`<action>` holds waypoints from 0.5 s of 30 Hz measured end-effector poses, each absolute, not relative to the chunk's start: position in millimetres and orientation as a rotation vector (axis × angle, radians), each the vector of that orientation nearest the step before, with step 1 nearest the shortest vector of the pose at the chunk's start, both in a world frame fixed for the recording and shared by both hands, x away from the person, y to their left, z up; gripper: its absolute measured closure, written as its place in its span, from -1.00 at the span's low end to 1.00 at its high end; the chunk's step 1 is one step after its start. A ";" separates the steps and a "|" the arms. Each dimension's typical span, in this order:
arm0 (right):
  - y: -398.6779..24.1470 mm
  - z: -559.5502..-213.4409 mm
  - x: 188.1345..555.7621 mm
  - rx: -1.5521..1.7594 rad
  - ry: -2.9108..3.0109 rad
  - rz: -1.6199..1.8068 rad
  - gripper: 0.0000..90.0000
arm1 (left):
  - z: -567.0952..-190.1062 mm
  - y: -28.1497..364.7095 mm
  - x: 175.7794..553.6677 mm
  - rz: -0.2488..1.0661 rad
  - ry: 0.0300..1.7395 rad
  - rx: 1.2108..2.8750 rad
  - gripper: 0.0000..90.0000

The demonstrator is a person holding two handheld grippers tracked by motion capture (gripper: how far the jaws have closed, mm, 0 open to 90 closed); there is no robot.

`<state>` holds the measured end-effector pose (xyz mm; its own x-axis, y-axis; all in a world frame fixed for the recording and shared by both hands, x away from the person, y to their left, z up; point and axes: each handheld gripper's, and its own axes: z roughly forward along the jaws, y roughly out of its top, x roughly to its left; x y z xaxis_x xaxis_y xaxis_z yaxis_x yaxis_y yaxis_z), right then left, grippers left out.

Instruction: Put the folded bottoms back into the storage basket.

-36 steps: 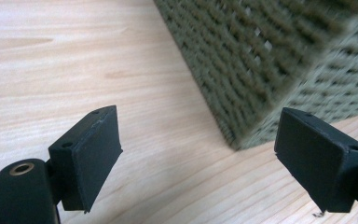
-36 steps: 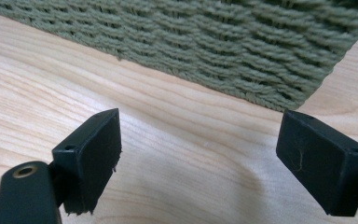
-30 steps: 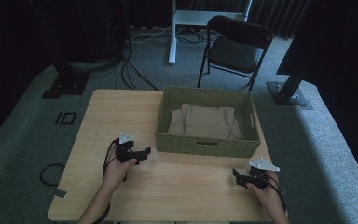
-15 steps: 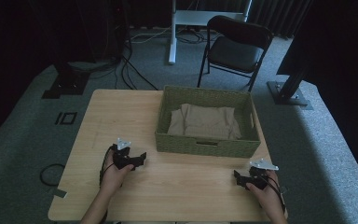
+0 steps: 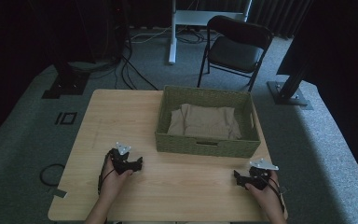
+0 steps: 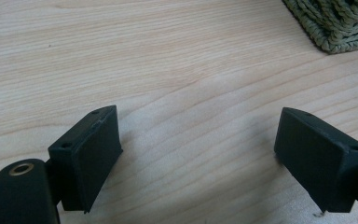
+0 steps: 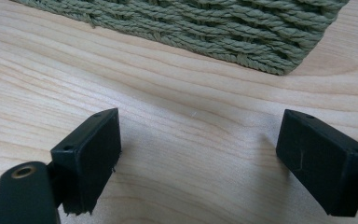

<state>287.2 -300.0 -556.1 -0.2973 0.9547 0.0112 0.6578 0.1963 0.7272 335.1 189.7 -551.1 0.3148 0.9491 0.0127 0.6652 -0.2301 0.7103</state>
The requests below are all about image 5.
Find white desk frame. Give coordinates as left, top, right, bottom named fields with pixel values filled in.
left=167, top=0, right=254, bottom=65

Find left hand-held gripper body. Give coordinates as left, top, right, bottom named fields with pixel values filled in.
left=106, top=141, right=138, bottom=175

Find black floor cables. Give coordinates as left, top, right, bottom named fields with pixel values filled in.
left=88, top=43, right=160, bottom=91

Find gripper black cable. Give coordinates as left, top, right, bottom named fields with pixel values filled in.
left=266, top=175, right=286, bottom=214
left=39, top=150, right=114, bottom=196

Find green woven basket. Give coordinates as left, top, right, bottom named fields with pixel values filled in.
left=154, top=85, right=262, bottom=159

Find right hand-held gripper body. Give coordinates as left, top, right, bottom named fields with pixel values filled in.
left=247, top=158, right=280, bottom=191

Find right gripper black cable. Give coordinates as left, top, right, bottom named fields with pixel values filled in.
left=266, top=175, right=286, bottom=214

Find dark curtain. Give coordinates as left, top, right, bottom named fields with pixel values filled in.
left=248, top=0, right=313, bottom=39

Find khaki pants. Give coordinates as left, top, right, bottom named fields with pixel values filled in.
left=166, top=103, right=243, bottom=141

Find person's right hand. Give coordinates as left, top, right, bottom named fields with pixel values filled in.
left=244, top=171, right=286, bottom=214

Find black metal stand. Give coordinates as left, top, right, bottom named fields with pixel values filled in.
left=267, top=60, right=313, bottom=111
left=41, top=59, right=91, bottom=100

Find person's left hand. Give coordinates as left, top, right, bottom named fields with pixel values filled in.
left=100, top=154, right=134, bottom=201

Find white floor cable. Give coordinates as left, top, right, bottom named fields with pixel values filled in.
left=130, top=25, right=172, bottom=45

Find black folding chair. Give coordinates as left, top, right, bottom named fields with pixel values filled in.
left=196, top=15, right=275, bottom=93

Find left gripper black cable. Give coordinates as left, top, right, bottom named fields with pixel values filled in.
left=39, top=150, right=114, bottom=196

